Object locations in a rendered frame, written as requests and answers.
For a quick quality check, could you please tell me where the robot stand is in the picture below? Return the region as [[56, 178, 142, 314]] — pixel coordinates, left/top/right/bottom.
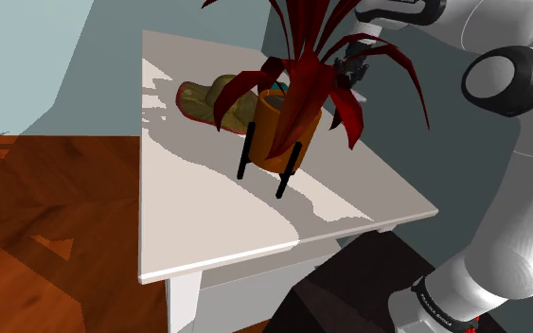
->
[[262, 230, 509, 333]]

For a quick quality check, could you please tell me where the white table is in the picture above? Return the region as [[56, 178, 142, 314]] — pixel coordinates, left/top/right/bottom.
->
[[137, 29, 440, 333]]

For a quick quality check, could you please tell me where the olive straw hat red rim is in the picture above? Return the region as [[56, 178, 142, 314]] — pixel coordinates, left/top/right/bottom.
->
[[175, 74, 268, 136]]

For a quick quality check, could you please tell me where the red plant in orange pot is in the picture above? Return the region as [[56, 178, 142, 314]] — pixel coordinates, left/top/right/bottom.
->
[[201, 0, 432, 201]]

